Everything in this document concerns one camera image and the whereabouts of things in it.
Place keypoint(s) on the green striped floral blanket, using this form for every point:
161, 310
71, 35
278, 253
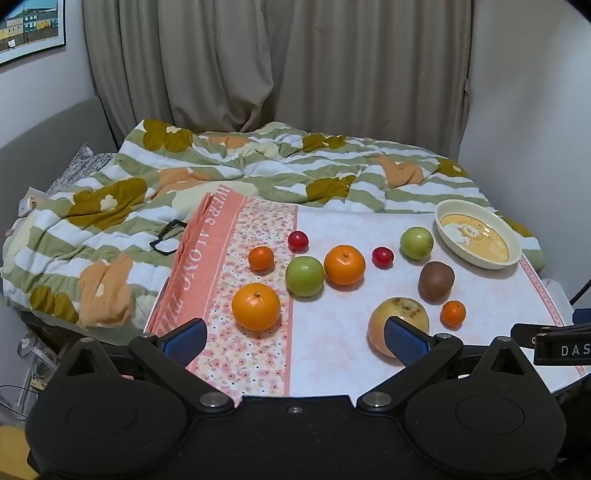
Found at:
286, 161

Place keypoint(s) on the yellow object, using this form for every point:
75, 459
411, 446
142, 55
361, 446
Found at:
11, 454

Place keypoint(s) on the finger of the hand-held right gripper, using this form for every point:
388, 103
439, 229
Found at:
582, 316
522, 333

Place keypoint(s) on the small white fan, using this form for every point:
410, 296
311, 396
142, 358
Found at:
32, 350

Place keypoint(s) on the small orange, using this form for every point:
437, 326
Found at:
452, 314
261, 258

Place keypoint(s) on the grey upholstered headboard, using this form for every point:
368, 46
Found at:
46, 131

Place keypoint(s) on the green apple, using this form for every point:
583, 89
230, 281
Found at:
304, 276
416, 243

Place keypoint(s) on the pink floral cloth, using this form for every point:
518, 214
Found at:
323, 332

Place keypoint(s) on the framed wall poster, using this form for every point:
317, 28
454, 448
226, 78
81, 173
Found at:
30, 27

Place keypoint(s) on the small red fruit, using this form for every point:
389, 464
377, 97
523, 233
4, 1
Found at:
298, 241
383, 257

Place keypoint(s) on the beige curtain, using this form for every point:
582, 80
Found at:
277, 64

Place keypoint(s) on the small white box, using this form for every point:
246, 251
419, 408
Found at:
30, 201

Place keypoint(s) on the medium orange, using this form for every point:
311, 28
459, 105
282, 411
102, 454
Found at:
344, 265

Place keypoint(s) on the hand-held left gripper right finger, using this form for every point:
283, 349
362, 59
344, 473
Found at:
406, 341

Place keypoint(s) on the grey patterned pillow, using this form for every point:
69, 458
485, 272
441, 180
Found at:
81, 164

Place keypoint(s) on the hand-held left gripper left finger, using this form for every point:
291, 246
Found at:
187, 341

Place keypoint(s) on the large orange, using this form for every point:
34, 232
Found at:
256, 307

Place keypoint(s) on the cream oval bowl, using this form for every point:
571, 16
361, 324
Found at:
478, 235

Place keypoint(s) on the yellow apple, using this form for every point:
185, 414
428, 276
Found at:
406, 311

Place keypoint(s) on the brown kiwi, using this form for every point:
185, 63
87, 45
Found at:
436, 280

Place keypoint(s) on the black eyeglasses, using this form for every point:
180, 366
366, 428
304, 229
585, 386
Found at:
159, 243

